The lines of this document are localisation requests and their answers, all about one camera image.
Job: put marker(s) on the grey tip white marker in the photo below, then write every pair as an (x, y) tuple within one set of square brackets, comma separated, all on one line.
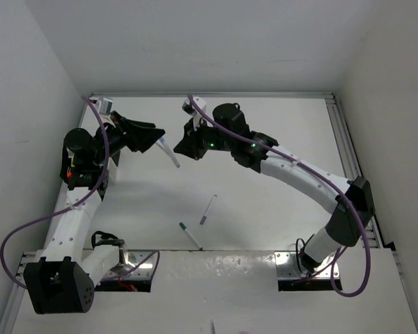
[(207, 210)]

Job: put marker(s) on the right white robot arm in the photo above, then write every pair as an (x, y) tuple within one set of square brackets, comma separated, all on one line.
[(349, 202)]

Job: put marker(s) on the metal base plate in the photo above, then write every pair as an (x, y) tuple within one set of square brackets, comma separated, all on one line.
[(287, 268), (136, 265)]

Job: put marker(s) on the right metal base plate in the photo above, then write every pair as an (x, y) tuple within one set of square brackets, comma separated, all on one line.
[(287, 268)]

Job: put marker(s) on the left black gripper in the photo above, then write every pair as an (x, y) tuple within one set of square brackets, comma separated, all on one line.
[(136, 138)]

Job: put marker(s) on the teal cap white marker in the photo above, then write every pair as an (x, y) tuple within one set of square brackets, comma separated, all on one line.
[(190, 236)]

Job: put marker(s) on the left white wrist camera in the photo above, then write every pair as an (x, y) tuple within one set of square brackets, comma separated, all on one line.
[(105, 106)]

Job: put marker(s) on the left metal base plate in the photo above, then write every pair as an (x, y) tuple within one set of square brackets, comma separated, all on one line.
[(136, 265)]

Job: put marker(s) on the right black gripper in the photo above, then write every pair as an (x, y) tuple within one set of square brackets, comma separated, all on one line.
[(189, 144)]

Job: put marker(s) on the black and white pen organizer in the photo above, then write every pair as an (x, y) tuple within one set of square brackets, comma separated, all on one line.
[(112, 167)]

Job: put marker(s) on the light blue cap marker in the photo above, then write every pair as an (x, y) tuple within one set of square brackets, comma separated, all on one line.
[(165, 147)]

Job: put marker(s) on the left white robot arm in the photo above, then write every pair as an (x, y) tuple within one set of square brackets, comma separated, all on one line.
[(62, 280)]

